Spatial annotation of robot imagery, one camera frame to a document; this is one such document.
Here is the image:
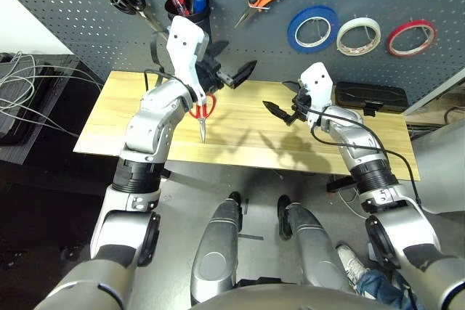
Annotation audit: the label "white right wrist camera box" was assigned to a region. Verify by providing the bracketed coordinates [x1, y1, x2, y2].
[298, 62, 334, 111]

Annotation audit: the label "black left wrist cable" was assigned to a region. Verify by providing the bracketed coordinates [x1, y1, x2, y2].
[143, 30, 182, 86]

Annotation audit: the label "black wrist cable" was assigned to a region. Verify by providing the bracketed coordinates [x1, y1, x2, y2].
[143, 30, 182, 86]
[281, 80, 422, 205]

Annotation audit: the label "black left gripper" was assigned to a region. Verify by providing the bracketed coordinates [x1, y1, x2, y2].
[195, 40, 259, 93]

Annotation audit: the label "white tape roll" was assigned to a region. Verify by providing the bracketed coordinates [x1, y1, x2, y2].
[336, 17, 382, 57]

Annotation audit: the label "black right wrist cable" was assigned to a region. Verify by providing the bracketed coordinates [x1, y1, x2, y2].
[281, 80, 422, 205]

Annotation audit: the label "silver left robot leg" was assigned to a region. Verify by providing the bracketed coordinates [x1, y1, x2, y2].
[190, 192, 243, 306]

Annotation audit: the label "blue jeans leg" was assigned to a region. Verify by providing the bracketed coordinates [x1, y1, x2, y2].
[355, 269, 426, 310]

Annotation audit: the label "white sneaker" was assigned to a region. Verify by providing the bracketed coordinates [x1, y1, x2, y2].
[336, 244, 368, 291]

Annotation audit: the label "grey robot torso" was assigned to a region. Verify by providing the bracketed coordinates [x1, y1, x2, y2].
[188, 284, 393, 310]

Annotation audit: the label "silver robot leg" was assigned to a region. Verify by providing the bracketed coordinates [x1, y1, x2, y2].
[278, 195, 352, 293]
[190, 192, 243, 306]

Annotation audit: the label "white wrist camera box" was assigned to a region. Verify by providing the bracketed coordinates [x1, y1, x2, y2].
[166, 15, 210, 102]
[298, 62, 334, 111]

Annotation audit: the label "black tool cup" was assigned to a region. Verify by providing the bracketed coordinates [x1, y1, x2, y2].
[164, 0, 211, 41]

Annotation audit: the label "red tape roll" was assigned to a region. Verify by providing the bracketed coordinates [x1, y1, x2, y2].
[386, 19, 437, 58]

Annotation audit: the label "grey wire bundle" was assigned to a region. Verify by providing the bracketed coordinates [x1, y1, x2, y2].
[0, 52, 105, 139]

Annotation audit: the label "light grey pegboard frame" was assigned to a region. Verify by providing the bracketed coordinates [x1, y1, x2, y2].
[403, 70, 465, 117]

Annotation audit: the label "red handled scissors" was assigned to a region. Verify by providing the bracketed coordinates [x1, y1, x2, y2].
[187, 92, 217, 144]

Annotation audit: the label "black table bracket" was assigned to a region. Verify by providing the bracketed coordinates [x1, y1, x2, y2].
[326, 175, 359, 193]

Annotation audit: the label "black side table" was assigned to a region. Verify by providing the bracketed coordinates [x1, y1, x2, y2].
[0, 54, 110, 187]

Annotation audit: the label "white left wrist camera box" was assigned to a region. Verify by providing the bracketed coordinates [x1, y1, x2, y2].
[166, 15, 210, 102]

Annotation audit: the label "black hard case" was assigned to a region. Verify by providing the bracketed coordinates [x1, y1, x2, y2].
[0, 52, 55, 144]

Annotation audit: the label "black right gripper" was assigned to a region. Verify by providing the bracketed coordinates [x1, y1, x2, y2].
[262, 81, 312, 126]

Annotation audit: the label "black plastic tool case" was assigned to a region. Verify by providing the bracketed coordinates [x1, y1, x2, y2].
[333, 81, 408, 118]

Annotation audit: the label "blue tape roll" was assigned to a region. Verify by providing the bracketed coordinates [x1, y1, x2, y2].
[286, 5, 341, 54]

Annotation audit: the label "silver right robot leg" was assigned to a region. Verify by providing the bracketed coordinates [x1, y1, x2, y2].
[278, 195, 352, 293]

